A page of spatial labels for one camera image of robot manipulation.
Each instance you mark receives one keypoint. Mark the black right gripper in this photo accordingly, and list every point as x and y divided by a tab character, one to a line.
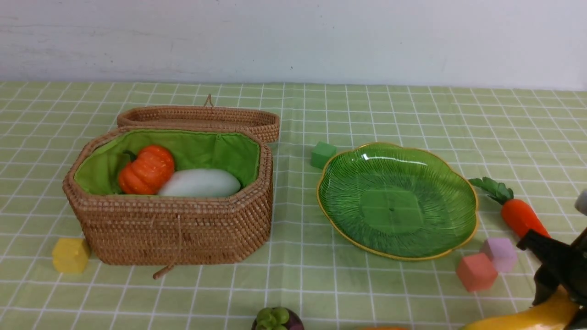
562	271

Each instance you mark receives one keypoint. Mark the yellow toy banana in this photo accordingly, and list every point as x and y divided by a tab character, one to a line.
556	313

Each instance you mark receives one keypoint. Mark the orange toy carrot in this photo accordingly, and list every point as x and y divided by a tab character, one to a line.
517	214

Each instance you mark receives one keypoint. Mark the orange toy mango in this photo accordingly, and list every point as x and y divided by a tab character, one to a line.
382	328

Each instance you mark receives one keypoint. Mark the purple toy mangosteen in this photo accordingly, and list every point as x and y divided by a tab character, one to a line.
277	318

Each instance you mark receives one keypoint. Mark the white toy eggplant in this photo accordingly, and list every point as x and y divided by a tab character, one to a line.
201	183

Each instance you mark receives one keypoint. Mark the orange toy pumpkin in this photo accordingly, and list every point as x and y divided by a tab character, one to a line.
153	166

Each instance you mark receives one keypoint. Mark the green toy cucumber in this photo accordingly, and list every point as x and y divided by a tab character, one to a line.
120	172

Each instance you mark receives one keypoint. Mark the purple foam cube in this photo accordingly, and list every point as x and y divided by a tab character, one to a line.
501	253

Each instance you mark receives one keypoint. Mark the pink-red foam cube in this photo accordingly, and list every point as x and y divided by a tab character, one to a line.
476	272

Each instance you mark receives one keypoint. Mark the green glass leaf plate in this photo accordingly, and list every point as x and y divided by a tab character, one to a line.
400	203

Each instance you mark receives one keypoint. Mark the green foam cube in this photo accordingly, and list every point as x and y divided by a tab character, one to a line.
321	154

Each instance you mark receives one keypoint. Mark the woven wicker basket lid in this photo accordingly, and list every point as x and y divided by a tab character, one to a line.
263	124

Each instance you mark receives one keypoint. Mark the woven wicker basket green lining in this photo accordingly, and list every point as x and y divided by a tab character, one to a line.
126	229

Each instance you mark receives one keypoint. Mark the yellow foam cube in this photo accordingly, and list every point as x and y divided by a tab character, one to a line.
70	255

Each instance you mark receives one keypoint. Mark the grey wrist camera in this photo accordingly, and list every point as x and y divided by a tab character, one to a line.
581	203

